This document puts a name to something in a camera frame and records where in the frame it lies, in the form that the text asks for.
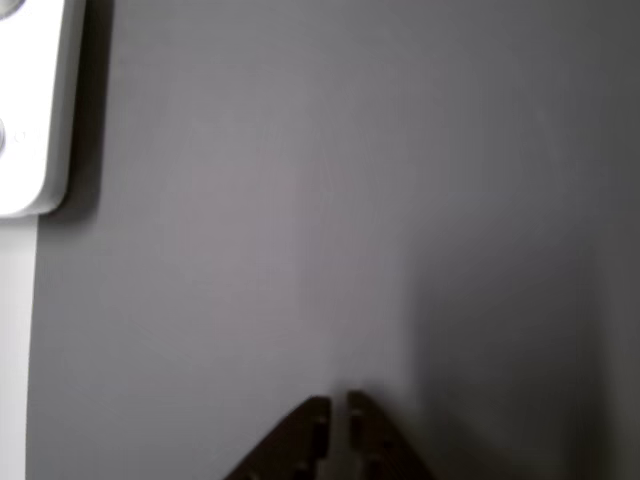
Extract white plate with round dents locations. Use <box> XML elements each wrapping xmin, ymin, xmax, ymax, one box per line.
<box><xmin>0</xmin><ymin>0</ymin><xmax>87</xmax><ymax>219</ymax></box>

